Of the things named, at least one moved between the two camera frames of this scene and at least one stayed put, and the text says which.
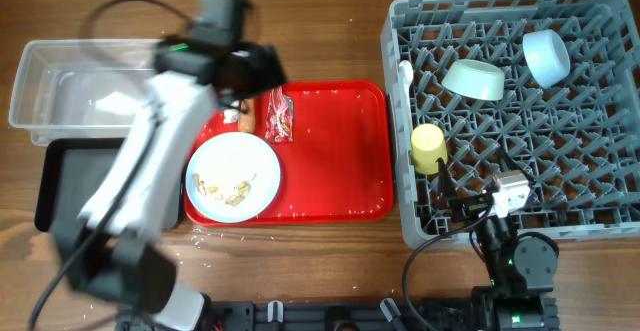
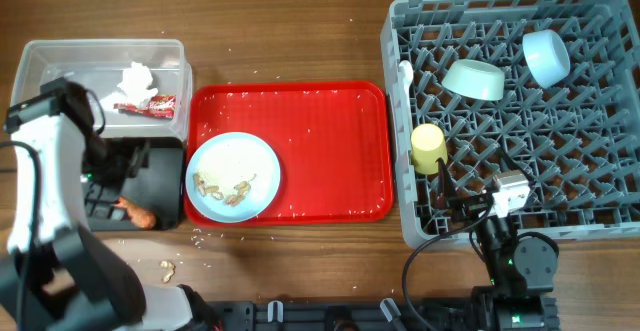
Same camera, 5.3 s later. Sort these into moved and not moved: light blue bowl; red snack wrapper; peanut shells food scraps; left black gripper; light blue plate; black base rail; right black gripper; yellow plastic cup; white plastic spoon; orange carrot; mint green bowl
Moved: left black gripper; red snack wrapper; orange carrot
Not moved: black base rail; mint green bowl; yellow plastic cup; right black gripper; light blue bowl; light blue plate; white plastic spoon; peanut shells food scraps
